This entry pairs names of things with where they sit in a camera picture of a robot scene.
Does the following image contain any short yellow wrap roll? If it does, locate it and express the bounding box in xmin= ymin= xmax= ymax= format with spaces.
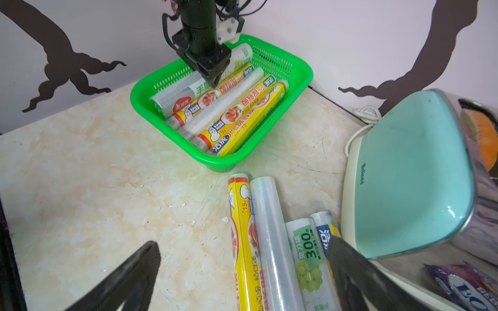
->
xmin=165 ymin=63 xmax=255 ymax=130

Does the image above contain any green-label wrap roll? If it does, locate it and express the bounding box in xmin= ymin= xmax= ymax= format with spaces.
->
xmin=285 ymin=218 xmax=340 ymax=311

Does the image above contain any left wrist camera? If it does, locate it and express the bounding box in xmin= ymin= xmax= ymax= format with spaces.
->
xmin=215 ymin=0 xmax=245 ymax=44

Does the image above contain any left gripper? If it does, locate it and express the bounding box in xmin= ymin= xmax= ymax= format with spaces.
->
xmin=171 ymin=1 xmax=232 ymax=88

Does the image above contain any green plastic basket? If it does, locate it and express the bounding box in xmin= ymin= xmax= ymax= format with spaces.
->
xmin=130 ymin=34 xmax=314 ymax=173

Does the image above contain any purple Fox's candy bag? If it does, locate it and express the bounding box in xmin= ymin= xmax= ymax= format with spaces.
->
xmin=425 ymin=263 xmax=497 ymax=311

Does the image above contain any plain clear wrap roll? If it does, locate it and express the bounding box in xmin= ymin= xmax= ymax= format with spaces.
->
xmin=178 ymin=67 xmax=264 ymax=140
xmin=250 ymin=176 xmax=304 ymax=310

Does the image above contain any clear white-label wrap roll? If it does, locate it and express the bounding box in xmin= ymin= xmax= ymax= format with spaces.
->
xmin=150 ymin=44 xmax=253 ymax=118

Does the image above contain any yellow red wrap roll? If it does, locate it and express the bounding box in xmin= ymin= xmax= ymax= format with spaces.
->
xmin=311 ymin=211 xmax=341 ymax=255

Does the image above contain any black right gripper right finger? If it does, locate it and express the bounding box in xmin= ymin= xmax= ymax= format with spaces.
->
xmin=327 ymin=236 xmax=429 ymax=310

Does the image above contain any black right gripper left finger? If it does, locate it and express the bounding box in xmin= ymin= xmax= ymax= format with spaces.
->
xmin=67 ymin=241 xmax=161 ymax=310

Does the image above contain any mint green toaster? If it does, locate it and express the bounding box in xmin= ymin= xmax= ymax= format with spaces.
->
xmin=341 ymin=89 xmax=497 ymax=310

